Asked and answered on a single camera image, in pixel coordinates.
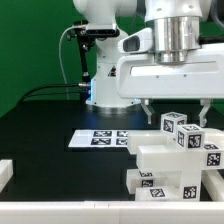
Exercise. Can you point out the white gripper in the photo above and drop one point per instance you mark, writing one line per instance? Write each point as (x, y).
(200, 77)

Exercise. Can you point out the white tagged cube nut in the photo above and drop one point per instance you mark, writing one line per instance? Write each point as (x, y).
(170, 121)

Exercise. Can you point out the white tagged cube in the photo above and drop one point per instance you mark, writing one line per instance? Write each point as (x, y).
(190, 136)

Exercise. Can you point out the white chair back frame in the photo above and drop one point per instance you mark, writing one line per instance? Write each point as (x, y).
(157, 152)

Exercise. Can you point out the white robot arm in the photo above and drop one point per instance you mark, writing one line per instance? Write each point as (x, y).
(152, 49)

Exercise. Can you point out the white marker sheet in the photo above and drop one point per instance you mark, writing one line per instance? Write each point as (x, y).
(98, 138)

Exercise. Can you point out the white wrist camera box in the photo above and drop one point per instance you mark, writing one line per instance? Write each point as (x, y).
(139, 42)

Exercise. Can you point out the white right corner bracket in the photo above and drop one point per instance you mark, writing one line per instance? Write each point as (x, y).
(214, 184)

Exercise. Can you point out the black camera on stand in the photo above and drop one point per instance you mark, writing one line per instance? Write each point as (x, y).
(102, 30)

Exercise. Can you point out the black camera stand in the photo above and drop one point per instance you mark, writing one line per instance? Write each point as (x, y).
(83, 60)

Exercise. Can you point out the white front rail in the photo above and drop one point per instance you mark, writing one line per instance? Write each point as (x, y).
(111, 212)

